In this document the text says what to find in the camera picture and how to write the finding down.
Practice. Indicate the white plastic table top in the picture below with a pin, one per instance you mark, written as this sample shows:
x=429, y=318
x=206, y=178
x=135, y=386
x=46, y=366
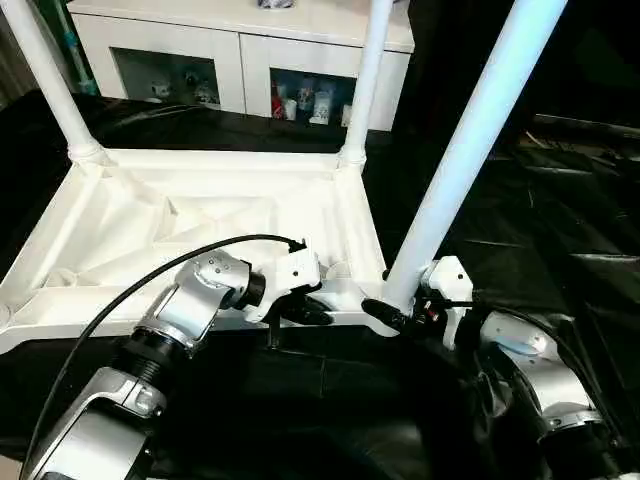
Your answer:
x=200, y=200

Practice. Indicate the black table mat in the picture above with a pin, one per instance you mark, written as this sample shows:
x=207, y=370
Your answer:
x=550, y=225

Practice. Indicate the white glass-door cabinet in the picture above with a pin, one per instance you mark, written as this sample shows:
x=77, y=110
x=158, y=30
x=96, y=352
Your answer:
x=240, y=60

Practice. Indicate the small patterned ornament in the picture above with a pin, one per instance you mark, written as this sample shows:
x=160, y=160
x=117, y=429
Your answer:
x=277, y=3

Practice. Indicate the grey curtain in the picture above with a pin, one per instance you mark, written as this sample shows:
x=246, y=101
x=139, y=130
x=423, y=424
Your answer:
x=15, y=65

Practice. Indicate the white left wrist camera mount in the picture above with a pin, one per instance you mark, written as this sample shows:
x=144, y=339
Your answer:
x=290, y=272

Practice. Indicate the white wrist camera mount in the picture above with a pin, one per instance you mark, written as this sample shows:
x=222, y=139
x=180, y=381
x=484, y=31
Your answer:
x=290, y=272
x=450, y=280

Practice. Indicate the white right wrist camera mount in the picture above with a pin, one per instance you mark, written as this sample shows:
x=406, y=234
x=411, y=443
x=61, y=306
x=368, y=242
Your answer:
x=450, y=280

